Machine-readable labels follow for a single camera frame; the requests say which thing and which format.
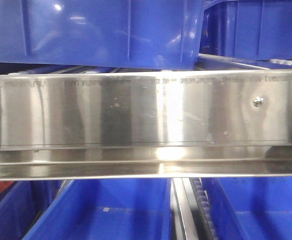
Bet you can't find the large blue plastic crate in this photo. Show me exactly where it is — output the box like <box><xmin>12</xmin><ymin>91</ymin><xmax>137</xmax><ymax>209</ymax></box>
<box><xmin>0</xmin><ymin>0</ymin><xmax>204</xmax><ymax>70</ymax></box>

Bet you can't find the roller track strip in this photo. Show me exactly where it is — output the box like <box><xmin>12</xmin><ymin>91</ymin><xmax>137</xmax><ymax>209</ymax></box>
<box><xmin>189</xmin><ymin>178</ymin><xmax>218</xmax><ymax>240</ymax></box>

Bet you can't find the lower blue bin centre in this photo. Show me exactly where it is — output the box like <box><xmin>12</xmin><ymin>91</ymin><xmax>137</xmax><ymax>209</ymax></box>
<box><xmin>24</xmin><ymin>178</ymin><xmax>171</xmax><ymax>240</ymax></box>

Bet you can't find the blue bin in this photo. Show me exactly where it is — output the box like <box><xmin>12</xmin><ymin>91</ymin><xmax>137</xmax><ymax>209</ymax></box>
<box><xmin>24</xmin><ymin>178</ymin><xmax>171</xmax><ymax>240</ymax></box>
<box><xmin>0</xmin><ymin>180</ymin><xmax>62</xmax><ymax>240</ymax></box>
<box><xmin>202</xmin><ymin>176</ymin><xmax>292</xmax><ymax>240</ymax></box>

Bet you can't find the lower blue bin right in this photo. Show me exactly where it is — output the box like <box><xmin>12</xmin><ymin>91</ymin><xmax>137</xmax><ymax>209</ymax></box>
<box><xmin>202</xmin><ymin>176</ymin><xmax>292</xmax><ymax>240</ymax></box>

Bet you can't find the blue plastic crate right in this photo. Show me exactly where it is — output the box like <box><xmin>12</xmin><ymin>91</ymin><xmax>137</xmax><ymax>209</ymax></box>
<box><xmin>200</xmin><ymin>0</ymin><xmax>292</xmax><ymax>61</ymax></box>

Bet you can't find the lower blue bin left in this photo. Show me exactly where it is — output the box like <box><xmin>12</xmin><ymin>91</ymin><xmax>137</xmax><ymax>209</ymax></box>
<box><xmin>0</xmin><ymin>180</ymin><xmax>62</xmax><ymax>240</ymax></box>

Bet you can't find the steel side guide rail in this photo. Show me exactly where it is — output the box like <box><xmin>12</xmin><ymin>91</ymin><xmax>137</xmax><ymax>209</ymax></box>
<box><xmin>194</xmin><ymin>53</ymin><xmax>272</xmax><ymax>71</ymax></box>

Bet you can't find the stainless steel shelf front rail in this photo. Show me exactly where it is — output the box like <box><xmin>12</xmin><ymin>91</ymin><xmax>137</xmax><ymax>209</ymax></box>
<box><xmin>0</xmin><ymin>69</ymin><xmax>292</xmax><ymax>180</ymax></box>

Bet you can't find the silver screw in rail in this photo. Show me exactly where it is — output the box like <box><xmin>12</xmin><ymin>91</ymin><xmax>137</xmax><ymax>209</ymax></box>
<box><xmin>253</xmin><ymin>96</ymin><xmax>264</xmax><ymax>108</ymax></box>

